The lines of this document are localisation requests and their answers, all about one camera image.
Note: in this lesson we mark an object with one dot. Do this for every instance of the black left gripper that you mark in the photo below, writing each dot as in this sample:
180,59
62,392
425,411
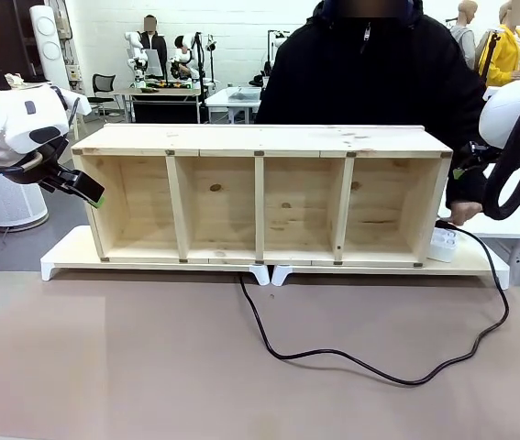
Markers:
51,165

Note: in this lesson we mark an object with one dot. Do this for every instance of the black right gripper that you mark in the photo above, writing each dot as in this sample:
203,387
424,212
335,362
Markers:
479,157

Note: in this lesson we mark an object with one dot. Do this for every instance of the person's left forearm black sleeve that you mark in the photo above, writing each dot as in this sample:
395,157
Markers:
466,190

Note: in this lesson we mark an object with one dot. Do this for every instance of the person's left hand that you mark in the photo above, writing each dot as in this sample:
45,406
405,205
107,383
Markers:
466,211

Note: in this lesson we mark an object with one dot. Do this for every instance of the wooden riser board white legs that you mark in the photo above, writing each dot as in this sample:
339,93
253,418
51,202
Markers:
76,252
470,266

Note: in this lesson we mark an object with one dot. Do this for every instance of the white power strip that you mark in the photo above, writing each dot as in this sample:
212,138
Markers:
443,247

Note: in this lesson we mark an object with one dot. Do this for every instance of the white cylindrical air purifier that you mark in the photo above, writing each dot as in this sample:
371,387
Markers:
12,204

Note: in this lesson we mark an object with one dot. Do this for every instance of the black mesh office chair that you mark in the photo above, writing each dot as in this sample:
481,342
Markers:
103,87

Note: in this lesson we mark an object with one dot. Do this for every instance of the wooden background table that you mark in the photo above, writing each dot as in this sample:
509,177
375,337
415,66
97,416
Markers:
163,93

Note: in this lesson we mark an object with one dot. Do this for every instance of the mannequin in yellow jacket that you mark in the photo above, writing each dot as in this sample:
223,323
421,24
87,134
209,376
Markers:
507,55

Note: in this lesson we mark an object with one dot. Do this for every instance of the mannequin in grey hoodie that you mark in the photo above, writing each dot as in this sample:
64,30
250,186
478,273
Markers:
466,36

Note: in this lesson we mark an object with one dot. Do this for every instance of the person in black hooded jacket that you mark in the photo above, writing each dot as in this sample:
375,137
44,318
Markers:
356,82

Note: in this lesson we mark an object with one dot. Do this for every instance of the white tower air conditioner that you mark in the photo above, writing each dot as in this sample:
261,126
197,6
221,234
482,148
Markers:
48,46

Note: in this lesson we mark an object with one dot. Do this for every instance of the background person in dark vest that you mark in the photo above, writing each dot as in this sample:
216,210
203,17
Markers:
154,48

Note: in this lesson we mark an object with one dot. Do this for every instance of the white background robot black stand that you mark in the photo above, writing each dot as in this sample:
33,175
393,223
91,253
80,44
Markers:
186,57

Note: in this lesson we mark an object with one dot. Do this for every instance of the white background table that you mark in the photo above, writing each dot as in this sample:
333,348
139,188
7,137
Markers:
234,98

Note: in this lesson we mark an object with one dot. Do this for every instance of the pine wood four-compartment shelf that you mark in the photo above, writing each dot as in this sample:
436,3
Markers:
259,137

